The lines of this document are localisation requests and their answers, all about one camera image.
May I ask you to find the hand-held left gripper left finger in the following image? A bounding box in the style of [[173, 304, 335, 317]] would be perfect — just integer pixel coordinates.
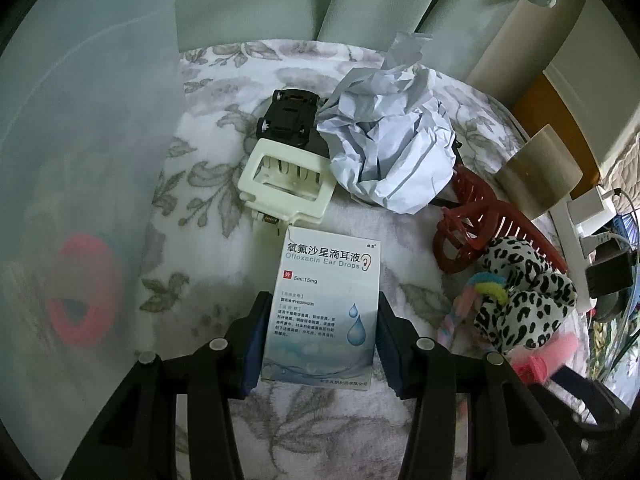
[[87, 290, 273, 480]]

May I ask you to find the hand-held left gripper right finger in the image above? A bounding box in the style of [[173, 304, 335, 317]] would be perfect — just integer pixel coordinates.
[[375, 290, 568, 480]]

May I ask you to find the white blue medicine box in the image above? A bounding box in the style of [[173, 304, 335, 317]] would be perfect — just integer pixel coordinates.
[[260, 226, 383, 388]]

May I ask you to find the leopard print scrunchie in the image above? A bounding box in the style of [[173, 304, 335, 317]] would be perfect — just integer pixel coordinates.
[[472, 236, 578, 356]]

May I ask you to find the red hair claw clip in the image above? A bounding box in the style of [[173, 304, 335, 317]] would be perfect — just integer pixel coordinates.
[[432, 165, 568, 276]]

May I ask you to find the white paper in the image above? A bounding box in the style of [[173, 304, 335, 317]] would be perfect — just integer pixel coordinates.
[[317, 31, 457, 215]]

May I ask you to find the brown packing tape roll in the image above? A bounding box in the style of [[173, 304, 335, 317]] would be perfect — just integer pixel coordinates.
[[495, 124, 583, 221]]

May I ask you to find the clear plastic storage container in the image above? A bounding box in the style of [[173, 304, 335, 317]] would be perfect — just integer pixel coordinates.
[[0, 0, 188, 376]]

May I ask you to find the dark green floral cloth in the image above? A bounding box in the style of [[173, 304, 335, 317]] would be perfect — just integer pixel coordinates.
[[592, 305, 640, 381]]

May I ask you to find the pink plastic toy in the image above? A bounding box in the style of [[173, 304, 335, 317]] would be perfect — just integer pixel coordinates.
[[514, 335, 578, 387]]

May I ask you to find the floral printed blanket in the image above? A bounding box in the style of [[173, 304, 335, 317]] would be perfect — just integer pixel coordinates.
[[135, 42, 571, 480]]

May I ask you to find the black power adapter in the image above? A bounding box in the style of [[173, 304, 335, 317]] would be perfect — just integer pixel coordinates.
[[584, 240, 640, 300]]

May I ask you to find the white hair claw clip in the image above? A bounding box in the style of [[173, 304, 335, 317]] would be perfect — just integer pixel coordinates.
[[237, 137, 337, 228]]

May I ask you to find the white power strip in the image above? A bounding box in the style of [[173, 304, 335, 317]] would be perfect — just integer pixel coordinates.
[[550, 195, 593, 303]]

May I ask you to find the white charger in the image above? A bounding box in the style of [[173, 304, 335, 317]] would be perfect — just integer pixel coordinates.
[[567, 187, 623, 233]]

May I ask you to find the beige quilted cover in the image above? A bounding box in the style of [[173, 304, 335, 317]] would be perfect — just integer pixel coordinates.
[[597, 132, 640, 193]]

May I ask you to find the black toy car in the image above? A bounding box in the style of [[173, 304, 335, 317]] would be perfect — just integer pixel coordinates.
[[255, 88, 328, 156]]

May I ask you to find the white thick cushion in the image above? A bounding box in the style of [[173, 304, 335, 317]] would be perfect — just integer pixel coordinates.
[[542, 0, 640, 176]]

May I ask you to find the green curtain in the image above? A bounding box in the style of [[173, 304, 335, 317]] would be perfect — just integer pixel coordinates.
[[175, 0, 591, 81]]

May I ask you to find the pink blue braided hair tie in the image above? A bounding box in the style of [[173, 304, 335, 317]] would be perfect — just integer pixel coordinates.
[[435, 272, 508, 348]]

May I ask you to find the pink ring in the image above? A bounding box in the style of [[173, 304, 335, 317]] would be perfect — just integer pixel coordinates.
[[45, 232, 123, 351]]

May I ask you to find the wooden bed frame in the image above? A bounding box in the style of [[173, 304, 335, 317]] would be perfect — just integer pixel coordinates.
[[512, 72, 601, 186]]

